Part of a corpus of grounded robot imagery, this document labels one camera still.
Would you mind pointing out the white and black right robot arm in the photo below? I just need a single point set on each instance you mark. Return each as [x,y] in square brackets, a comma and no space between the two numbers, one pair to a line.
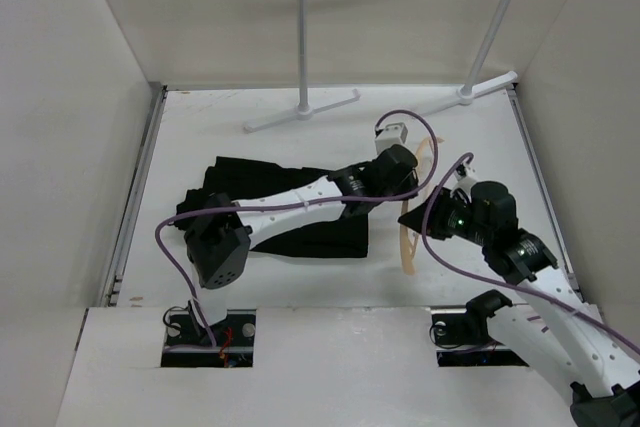
[572,351]

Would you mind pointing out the black trousers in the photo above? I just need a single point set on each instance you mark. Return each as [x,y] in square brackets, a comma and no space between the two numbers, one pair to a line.
[249,179]

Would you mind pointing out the beige plastic hanger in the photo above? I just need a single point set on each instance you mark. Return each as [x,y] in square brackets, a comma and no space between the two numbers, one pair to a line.
[408,242]

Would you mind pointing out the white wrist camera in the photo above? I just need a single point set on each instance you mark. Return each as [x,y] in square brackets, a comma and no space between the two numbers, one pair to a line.
[466,178]
[389,135]

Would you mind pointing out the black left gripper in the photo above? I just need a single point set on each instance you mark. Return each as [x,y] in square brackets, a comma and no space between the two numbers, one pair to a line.
[410,184]

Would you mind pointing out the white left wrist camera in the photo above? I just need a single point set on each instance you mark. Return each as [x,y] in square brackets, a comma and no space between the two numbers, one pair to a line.
[389,135]

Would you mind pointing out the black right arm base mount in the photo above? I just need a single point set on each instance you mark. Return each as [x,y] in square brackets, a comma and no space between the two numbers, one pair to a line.
[460,342]

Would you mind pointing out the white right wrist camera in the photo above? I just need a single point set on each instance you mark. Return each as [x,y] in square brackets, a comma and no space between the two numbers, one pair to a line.
[466,178]

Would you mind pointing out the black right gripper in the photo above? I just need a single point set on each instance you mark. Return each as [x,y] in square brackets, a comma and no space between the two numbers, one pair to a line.
[440,204]

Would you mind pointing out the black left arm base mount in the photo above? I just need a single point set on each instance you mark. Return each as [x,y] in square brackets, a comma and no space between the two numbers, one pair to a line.
[187,345]

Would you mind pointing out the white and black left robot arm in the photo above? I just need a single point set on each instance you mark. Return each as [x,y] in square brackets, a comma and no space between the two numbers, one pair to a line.
[218,242]

